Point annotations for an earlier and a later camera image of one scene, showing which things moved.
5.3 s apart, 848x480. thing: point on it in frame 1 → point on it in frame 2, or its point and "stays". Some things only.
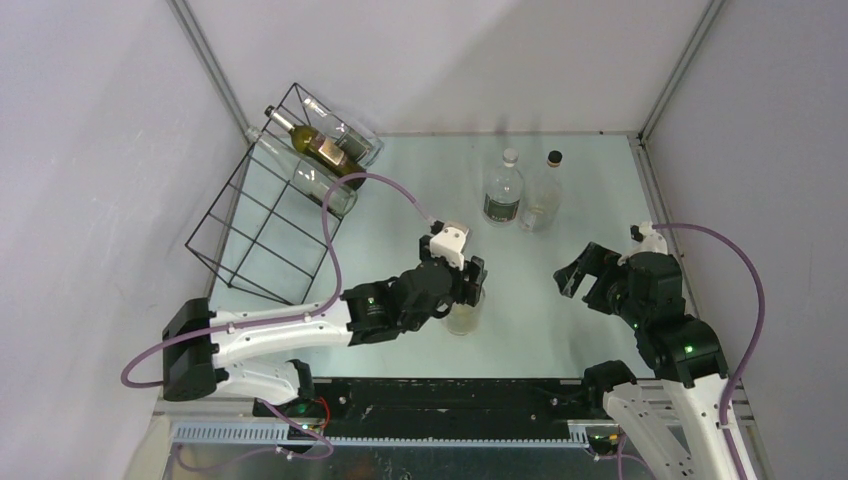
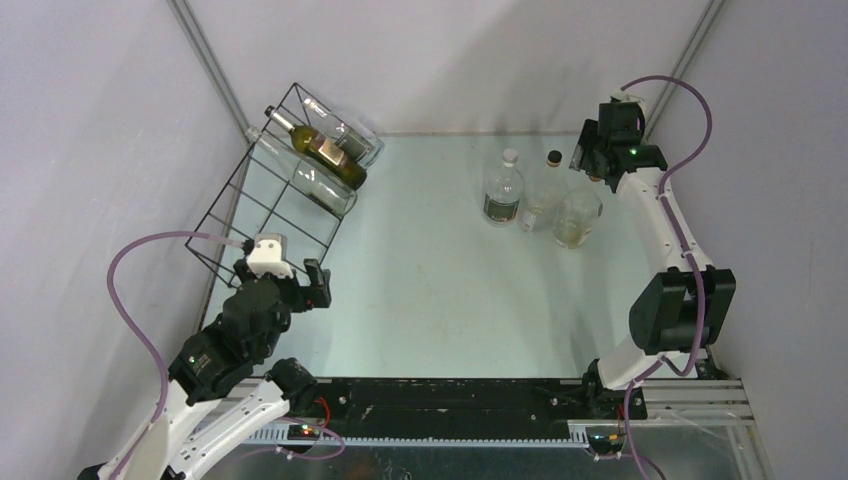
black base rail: x=437 y=408 stays
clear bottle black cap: x=464 y=317 → x=577 y=215
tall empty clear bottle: x=314 y=178 stays
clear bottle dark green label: x=360 y=143 stays
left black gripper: x=465 y=291 → x=317 y=294
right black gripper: x=590 y=261 → x=583 y=158
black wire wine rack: x=271 y=226 stays
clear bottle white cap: x=504 y=193 stays
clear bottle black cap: x=544 y=198 stays
